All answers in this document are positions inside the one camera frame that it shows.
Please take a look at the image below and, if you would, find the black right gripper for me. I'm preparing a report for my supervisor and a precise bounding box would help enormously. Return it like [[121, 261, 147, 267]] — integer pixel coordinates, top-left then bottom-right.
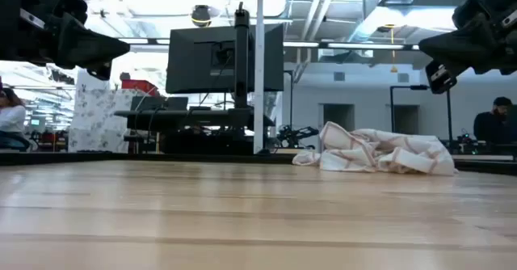
[[418, 0, 517, 95]]

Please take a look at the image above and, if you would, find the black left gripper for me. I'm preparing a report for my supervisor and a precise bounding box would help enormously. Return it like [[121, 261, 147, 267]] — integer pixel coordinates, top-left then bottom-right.
[[0, 0, 131, 81]]

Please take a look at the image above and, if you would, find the white towel with red checks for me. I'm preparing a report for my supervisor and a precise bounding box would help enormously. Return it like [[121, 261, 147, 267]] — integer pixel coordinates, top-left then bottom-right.
[[292, 120, 460, 177]]

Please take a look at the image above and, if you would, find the yellow hanging pendant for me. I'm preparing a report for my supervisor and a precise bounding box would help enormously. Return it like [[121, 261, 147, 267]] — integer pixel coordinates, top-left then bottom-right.
[[383, 23, 399, 74]]

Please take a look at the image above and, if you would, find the white patterned partition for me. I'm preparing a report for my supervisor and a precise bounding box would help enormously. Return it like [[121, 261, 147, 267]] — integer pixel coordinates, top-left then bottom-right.
[[67, 70, 141, 154]]

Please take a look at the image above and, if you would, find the person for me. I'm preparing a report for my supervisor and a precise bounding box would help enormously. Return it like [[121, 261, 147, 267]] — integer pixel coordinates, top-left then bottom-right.
[[0, 86, 32, 152], [473, 96, 517, 145]]

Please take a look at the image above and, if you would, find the long ceiling light strip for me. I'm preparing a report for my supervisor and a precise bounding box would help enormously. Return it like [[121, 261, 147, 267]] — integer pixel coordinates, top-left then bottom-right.
[[282, 40, 421, 52]]

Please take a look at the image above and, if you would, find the black computer monitor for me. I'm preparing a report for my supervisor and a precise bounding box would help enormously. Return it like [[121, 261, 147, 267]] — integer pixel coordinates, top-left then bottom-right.
[[165, 23, 285, 95]]

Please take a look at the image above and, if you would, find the dark desk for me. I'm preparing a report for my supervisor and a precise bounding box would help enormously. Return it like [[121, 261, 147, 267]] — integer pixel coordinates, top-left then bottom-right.
[[114, 107, 275, 133]]

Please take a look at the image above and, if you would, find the black monitor stand pole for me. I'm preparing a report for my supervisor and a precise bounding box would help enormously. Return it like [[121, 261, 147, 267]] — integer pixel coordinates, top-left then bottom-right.
[[233, 2, 251, 110]]

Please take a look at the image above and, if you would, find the black thin camera stand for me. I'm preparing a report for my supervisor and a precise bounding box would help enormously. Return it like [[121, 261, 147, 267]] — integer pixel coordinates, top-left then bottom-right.
[[389, 84, 454, 142]]

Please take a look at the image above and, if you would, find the black aluminium table frame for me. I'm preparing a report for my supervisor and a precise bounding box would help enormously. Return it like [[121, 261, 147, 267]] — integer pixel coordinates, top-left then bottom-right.
[[0, 150, 517, 177]]

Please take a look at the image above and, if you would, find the black dome ceiling camera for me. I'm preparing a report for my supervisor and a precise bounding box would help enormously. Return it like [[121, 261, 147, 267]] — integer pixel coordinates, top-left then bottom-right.
[[191, 4, 212, 28]]

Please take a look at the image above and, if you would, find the white vertical post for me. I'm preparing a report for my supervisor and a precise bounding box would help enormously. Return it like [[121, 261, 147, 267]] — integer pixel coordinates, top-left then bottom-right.
[[253, 0, 266, 154]]

